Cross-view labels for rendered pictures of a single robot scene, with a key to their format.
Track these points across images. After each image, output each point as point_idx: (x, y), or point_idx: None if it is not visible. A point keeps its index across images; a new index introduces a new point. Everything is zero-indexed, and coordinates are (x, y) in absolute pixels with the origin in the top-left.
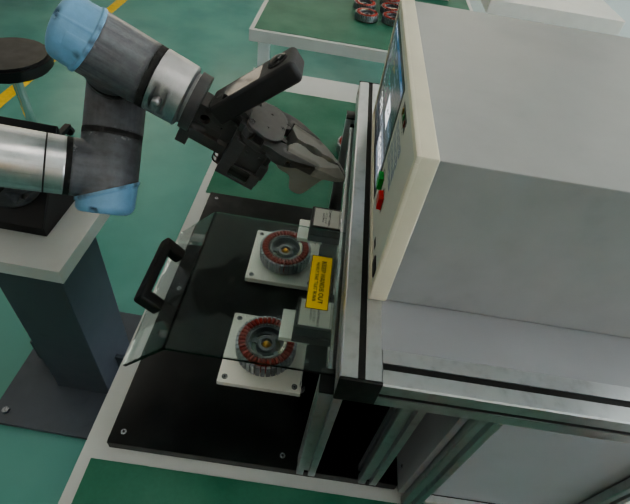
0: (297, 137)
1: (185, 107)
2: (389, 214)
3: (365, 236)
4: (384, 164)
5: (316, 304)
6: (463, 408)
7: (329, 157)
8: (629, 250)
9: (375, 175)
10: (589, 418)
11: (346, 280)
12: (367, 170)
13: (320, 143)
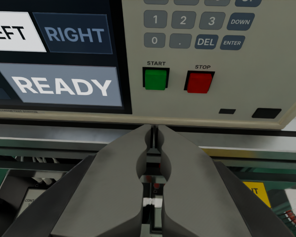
0: (134, 215)
1: None
2: None
3: (186, 130)
4: (133, 65)
5: (260, 194)
6: None
7: (144, 137)
8: None
9: (91, 106)
10: None
11: (267, 151)
12: (53, 124)
13: (107, 153)
